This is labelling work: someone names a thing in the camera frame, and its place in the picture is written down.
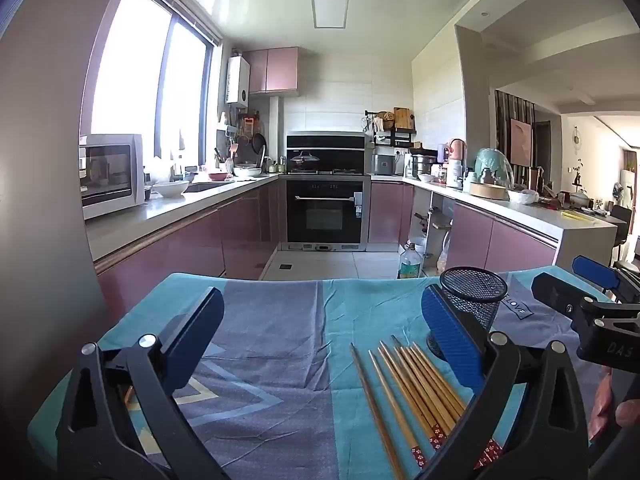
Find white countertop oven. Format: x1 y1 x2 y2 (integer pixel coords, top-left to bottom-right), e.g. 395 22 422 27
79 133 147 221

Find black range hood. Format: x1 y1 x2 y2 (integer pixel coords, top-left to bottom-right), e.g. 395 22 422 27
286 132 368 152

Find kitchen window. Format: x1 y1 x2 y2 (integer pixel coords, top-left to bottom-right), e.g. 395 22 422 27
82 0 223 166

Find steel stock pot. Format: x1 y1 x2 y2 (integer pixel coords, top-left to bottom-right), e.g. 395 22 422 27
410 149 438 176

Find bunch of wooden chopsticks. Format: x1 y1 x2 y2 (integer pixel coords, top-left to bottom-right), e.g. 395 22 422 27
349 335 503 480

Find white water heater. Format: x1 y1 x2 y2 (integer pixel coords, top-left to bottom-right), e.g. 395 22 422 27
225 56 251 109

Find teal food cover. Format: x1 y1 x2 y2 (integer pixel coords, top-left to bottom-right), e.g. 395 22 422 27
474 148 513 191

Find pink wall cabinets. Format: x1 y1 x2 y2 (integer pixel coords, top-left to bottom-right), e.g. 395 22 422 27
242 47 301 96

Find white bowl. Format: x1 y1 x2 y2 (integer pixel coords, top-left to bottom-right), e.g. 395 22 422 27
151 180 191 199

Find white kitchen countertop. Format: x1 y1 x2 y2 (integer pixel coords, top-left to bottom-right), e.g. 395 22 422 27
85 172 618 271

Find person's right hand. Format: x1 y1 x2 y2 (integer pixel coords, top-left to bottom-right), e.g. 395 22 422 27
589 367 640 443

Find oil bottle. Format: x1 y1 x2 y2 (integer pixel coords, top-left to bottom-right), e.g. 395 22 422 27
397 242 425 281

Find black wall rack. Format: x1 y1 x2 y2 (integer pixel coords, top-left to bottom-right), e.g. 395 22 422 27
364 107 418 147

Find black built-in oven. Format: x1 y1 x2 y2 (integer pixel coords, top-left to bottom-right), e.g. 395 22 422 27
286 179 365 246

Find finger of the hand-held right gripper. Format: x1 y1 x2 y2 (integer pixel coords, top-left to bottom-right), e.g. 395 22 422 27
571 254 640 303
531 272 640 333

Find blue printed tablecloth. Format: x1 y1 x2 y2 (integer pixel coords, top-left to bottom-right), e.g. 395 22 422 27
27 270 640 480

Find bamboo steamer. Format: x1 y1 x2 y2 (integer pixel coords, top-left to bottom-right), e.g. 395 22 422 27
469 181 511 200

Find black mesh holder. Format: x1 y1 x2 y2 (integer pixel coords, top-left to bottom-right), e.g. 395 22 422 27
427 266 509 361

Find pink base cabinets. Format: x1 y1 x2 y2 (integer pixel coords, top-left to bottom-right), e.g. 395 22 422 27
95 180 558 306

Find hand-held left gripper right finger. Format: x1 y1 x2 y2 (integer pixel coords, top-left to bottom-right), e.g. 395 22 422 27
417 284 591 480

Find pot with glass lid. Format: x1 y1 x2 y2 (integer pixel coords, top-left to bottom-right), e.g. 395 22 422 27
290 151 321 171

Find pink wall picture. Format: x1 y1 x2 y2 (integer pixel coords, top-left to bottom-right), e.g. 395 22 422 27
510 118 535 167

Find slatted wooden divider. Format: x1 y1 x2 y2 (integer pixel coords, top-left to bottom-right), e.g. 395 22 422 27
495 90 536 171

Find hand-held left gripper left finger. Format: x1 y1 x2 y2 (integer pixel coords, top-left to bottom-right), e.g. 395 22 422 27
56 286 231 480

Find ceiling light panel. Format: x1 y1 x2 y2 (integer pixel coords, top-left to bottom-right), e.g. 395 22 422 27
310 0 350 29

